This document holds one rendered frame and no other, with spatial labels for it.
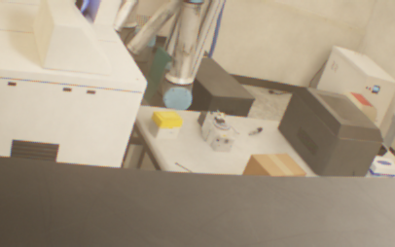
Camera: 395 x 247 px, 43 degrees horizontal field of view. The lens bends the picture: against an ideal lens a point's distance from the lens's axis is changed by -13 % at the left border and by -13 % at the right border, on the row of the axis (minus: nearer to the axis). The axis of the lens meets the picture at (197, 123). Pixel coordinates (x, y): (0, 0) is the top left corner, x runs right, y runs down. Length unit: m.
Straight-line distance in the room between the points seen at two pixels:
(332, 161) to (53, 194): 2.61
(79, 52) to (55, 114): 0.20
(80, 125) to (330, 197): 1.40
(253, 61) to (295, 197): 5.78
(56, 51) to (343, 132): 1.65
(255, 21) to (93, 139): 4.30
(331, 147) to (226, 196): 2.47
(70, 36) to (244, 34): 4.42
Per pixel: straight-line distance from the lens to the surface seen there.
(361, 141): 2.91
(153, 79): 3.61
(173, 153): 2.53
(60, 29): 1.59
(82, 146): 1.77
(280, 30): 6.12
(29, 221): 0.26
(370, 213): 0.40
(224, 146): 2.68
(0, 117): 1.67
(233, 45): 5.91
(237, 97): 3.51
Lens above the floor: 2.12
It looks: 25 degrees down
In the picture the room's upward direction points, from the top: 21 degrees clockwise
